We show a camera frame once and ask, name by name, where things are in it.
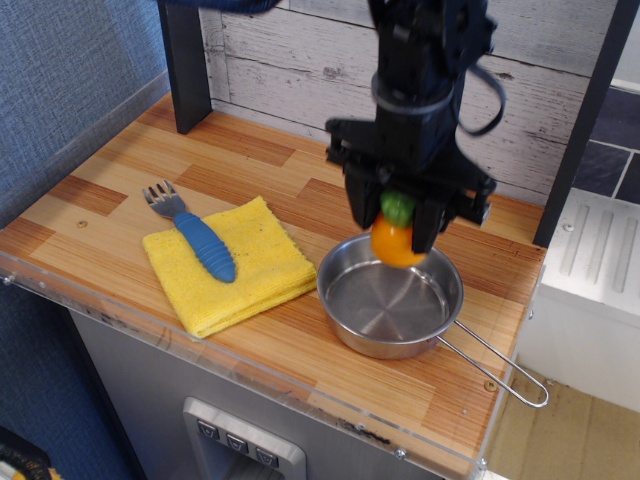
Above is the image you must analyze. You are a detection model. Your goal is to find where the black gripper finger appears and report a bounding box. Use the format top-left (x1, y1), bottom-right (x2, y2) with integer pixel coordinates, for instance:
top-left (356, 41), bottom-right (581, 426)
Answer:
top-left (343, 162), bottom-right (388, 229)
top-left (412, 195), bottom-right (453, 254)

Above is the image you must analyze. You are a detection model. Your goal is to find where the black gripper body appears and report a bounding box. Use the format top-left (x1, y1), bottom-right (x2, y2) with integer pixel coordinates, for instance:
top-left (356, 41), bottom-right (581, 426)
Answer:
top-left (326, 80), bottom-right (496, 224)

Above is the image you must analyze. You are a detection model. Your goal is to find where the orange bottle with green cap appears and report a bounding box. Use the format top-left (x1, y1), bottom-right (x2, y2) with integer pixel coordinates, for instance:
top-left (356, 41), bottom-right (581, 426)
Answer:
top-left (371, 189), bottom-right (426, 268)

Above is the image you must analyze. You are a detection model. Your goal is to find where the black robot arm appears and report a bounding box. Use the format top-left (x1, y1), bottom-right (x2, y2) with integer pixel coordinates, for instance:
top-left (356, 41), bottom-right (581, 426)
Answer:
top-left (326, 1), bottom-right (506, 254)

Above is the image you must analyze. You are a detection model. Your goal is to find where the yellow folded cloth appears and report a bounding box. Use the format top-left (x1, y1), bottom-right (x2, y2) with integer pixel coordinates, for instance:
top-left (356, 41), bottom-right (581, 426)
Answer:
top-left (143, 197), bottom-right (316, 338)

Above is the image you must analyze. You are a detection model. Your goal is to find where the white toy sink unit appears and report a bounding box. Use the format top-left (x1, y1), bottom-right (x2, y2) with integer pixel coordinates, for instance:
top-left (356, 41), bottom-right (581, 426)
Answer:
top-left (517, 189), bottom-right (639, 411)

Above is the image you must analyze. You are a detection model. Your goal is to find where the clear acrylic table edge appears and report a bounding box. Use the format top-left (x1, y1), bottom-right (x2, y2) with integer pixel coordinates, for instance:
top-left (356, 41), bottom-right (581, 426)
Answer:
top-left (1, 231), bottom-right (545, 479)

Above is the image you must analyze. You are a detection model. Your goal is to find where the silver toy fridge front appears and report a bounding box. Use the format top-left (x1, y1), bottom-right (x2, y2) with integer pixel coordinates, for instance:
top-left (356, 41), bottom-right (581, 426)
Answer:
top-left (72, 312), bottom-right (479, 479)

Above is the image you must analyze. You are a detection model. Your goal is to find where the yellow black object bottom left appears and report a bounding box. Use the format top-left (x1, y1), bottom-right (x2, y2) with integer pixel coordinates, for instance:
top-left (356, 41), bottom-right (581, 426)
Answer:
top-left (1, 428), bottom-right (62, 480)

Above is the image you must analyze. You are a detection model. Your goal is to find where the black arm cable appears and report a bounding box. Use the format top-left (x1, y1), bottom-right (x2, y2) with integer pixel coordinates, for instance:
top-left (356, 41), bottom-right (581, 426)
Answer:
top-left (452, 54), bottom-right (507, 137)

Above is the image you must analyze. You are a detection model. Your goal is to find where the silver pot with wire handle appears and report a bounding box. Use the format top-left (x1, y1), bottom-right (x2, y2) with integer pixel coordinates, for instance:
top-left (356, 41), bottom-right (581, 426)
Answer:
top-left (317, 234), bottom-right (549, 408)

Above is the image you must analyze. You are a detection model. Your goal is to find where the blue handled metal fork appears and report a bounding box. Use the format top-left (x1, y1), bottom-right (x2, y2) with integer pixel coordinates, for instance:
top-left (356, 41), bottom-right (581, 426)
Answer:
top-left (142, 180), bottom-right (237, 283)

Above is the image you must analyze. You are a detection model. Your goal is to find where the black right shelf post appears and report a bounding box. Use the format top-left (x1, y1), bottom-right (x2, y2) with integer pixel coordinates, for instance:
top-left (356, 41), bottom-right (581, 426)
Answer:
top-left (533, 0), bottom-right (639, 248)

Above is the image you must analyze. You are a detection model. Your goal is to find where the black shelf post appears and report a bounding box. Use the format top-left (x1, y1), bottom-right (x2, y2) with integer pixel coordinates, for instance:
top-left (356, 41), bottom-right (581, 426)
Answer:
top-left (158, 2), bottom-right (212, 134)
top-left (533, 0), bottom-right (639, 248)

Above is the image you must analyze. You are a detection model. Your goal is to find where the black left shelf post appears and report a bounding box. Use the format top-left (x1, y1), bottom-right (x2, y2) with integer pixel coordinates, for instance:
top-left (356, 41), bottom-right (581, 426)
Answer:
top-left (158, 2), bottom-right (212, 134)

